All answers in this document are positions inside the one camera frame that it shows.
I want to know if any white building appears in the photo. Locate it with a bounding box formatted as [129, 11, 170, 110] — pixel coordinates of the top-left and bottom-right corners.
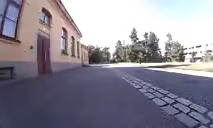
[183, 42, 213, 63]

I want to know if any dark asphalt path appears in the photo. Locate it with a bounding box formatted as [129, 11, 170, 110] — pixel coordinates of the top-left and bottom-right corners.
[0, 64, 213, 128]

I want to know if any row of conifer trees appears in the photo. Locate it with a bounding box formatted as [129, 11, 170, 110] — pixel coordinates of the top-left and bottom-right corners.
[87, 27, 188, 65]

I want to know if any grey cobblestone strip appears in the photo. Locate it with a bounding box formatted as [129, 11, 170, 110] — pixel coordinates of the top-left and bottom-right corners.
[121, 74, 213, 128]

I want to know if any yellow building with arched windows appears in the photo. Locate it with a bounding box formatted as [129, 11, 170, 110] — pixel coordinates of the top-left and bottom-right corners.
[0, 0, 90, 82]

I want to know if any dry grass field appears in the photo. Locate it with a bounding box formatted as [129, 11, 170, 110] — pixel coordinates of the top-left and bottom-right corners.
[140, 61, 213, 73]

